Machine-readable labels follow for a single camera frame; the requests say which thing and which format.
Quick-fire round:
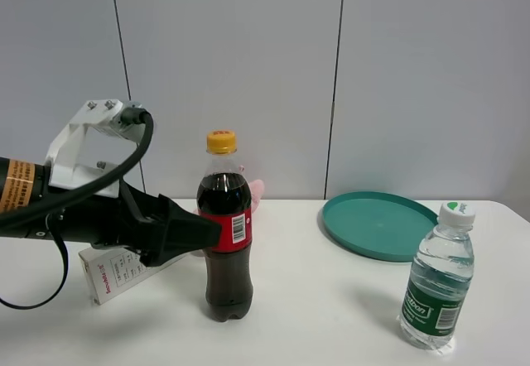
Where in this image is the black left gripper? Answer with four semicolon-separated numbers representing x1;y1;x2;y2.
36;180;222;267

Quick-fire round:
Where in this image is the cola bottle with yellow cap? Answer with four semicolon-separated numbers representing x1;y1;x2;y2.
196;130;253;322

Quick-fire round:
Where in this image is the white cardboard box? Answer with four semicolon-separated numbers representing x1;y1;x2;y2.
78;248;185;306

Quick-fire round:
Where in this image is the pink plush toy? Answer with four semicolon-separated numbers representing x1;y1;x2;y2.
196;172;265;253

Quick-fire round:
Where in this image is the teal round plate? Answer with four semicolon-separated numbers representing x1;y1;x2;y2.
321;191;438;262

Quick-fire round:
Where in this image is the water bottle with green label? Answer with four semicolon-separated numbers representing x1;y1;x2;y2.
399;200;475;351

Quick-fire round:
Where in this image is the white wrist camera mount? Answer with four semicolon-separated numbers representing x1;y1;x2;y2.
45;99;146;190

